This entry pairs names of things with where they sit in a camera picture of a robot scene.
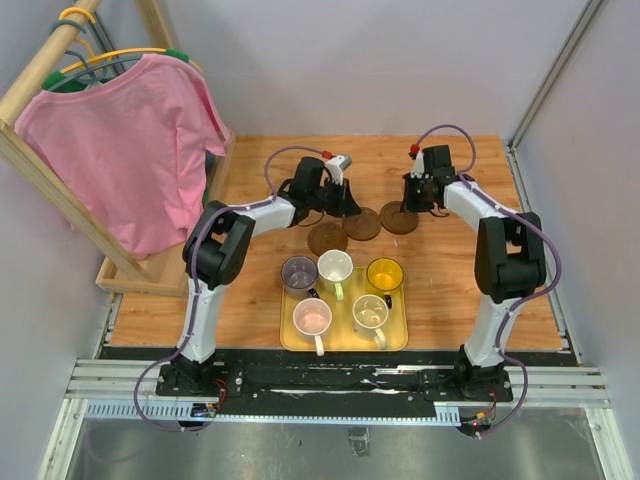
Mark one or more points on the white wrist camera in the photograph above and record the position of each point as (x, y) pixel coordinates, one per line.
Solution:
(419, 169)
(337, 167)

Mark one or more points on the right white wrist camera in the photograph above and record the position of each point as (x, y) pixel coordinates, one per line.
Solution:
(419, 169)

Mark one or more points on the yellow transparent cup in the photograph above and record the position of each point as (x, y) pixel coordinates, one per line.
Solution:
(384, 276)

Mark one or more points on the pink t-shirt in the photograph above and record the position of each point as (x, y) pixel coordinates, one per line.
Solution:
(133, 149)

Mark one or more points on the yellow green hanger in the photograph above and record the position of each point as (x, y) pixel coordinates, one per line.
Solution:
(157, 27)

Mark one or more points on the white cup green handle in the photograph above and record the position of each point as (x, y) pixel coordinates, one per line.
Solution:
(335, 269)

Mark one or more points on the pink white mug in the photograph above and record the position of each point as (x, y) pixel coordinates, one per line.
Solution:
(312, 318)

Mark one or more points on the grey purple cup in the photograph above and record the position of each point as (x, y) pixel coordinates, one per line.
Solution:
(299, 275)

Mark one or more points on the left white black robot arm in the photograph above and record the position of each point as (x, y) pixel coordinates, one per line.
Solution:
(216, 250)

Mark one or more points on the aluminium frame rail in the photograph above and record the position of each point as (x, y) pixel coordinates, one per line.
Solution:
(559, 166)

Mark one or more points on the yellow plastic tray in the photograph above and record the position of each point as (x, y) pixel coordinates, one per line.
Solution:
(341, 336)

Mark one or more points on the grey hanger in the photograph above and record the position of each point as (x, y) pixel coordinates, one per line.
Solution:
(93, 70)

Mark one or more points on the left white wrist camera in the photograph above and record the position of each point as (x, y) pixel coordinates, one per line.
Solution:
(337, 167)

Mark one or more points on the wooden clothes rack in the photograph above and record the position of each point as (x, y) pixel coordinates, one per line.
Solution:
(160, 274)

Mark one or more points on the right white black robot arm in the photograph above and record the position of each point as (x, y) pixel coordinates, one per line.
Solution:
(509, 263)

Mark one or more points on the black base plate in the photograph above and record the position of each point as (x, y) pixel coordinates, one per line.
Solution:
(278, 384)

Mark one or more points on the brown wooden coaster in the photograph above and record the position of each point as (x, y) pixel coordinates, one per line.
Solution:
(364, 226)
(397, 221)
(327, 236)

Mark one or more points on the cream white mug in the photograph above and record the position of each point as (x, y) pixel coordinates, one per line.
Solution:
(369, 315)

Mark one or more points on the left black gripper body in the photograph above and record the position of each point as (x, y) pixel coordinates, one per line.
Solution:
(326, 198)

